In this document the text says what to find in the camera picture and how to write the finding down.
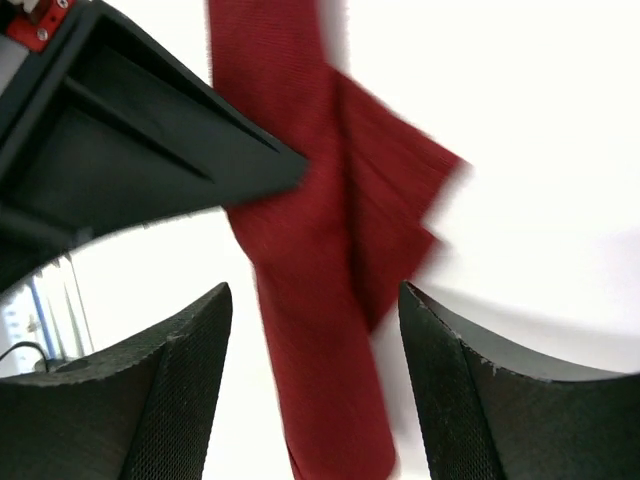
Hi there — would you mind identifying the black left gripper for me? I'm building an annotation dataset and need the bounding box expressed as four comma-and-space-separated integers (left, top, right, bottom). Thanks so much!
0, 0, 96, 166

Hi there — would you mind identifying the white slotted cable duct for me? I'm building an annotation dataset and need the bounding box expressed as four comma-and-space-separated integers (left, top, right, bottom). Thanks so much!
1, 255, 94, 377

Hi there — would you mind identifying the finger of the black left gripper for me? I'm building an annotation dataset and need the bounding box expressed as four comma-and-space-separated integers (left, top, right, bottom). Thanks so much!
1, 1, 307, 292

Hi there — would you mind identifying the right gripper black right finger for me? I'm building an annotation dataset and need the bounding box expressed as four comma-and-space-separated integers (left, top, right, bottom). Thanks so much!
398, 283, 639, 479

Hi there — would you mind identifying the red cloth napkin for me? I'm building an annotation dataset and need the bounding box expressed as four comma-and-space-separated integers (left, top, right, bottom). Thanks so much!
209, 1, 461, 479

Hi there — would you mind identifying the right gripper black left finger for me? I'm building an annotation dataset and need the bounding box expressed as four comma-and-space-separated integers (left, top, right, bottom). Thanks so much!
1, 283, 233, 480

